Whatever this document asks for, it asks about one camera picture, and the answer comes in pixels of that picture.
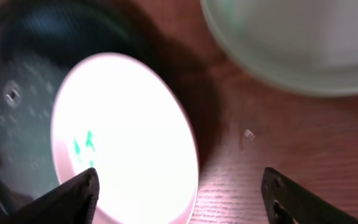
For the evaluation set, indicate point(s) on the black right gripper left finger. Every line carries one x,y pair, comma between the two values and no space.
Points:
73,202

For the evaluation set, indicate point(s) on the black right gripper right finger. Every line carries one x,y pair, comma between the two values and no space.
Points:
287,202

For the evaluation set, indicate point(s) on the white plate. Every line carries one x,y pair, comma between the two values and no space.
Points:
115,114

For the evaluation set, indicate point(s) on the mint plate top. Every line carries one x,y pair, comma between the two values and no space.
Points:
308,47

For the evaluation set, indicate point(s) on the round black tray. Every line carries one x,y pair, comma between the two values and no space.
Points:
40,41

